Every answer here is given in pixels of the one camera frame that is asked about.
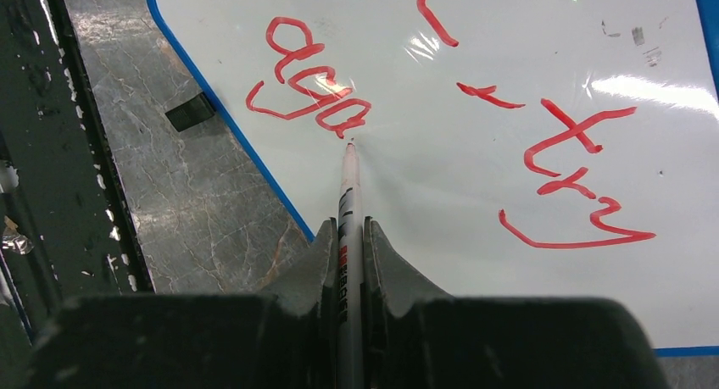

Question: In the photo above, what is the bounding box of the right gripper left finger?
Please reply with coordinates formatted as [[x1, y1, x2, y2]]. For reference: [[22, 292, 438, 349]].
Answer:
[[22, 220, 337, 388]]

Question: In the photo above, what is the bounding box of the red whiteboard marker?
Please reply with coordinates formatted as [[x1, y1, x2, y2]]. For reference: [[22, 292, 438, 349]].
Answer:
[[337, 142, 365, 388]]

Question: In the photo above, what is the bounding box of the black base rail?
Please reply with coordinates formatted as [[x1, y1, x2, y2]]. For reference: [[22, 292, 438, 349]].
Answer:
[[1, 0, 153, 338]]

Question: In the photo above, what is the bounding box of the blue framed whiteboard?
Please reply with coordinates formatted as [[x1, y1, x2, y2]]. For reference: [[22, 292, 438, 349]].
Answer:
[[147, 0, 718, 357]]

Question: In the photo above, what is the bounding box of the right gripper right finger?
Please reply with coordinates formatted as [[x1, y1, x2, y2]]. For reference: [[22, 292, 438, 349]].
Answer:
[[363, 219, 667, 388]]

